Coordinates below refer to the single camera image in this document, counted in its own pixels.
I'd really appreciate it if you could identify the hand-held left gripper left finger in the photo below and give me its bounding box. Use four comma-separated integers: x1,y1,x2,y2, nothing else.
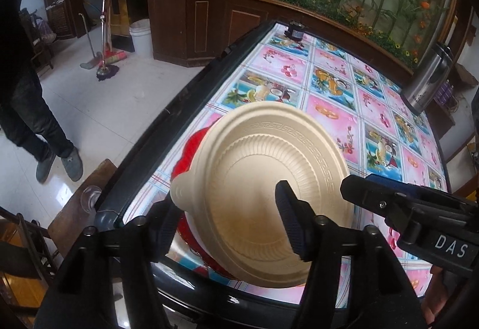
34,198,184,329

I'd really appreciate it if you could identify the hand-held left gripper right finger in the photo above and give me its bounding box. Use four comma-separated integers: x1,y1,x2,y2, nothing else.
274,180,427,329

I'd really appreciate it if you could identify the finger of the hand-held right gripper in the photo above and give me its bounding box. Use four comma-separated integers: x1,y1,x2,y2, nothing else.
340,174,420,237
365,174,469,210

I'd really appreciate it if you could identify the red scalloped plastic plate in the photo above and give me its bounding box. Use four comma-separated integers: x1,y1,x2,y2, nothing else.
176,217,240,281

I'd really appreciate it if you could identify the beige ribbed plastic bowl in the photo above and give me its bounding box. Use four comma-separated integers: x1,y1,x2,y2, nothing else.
169,101,354,286

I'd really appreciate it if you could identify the printed fruit pattern tablecloth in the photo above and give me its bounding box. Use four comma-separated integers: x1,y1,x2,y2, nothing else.
123,22,450,309

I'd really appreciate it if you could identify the brown wooden stool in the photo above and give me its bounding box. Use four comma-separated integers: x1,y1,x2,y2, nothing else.
47,159,118,258

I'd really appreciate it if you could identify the purple bottle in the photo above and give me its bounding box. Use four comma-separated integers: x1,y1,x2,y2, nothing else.
436,80,455,107

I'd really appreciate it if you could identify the stainless steel thermos jug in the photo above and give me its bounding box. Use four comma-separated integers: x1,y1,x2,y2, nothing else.
403,43,455,116

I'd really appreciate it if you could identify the black framed table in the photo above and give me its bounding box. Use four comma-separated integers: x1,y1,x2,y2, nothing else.
93,18,465,329

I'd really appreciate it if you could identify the dark wooden chair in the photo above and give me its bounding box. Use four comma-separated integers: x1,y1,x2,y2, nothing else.
0,205,57,329

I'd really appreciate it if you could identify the small black round device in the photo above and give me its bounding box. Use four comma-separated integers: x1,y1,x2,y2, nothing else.
284,23,305,41

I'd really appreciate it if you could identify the colourful broom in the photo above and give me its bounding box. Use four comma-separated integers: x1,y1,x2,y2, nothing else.
102,48,128,65

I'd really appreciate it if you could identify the flat floor mop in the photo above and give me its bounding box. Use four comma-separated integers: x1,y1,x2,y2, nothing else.
77,12,103,71

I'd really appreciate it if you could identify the white plastic bucket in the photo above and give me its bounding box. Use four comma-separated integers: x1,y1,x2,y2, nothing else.
129,18,154,59

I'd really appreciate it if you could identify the dark wooden cabinet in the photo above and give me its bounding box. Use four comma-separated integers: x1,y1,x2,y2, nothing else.
118,0,416,69

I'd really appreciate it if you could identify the brown wicker hamper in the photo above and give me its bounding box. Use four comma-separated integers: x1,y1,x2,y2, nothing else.
47,3,75,38

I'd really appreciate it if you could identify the steel handled dark mop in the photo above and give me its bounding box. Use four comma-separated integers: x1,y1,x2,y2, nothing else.
95,0,121,82

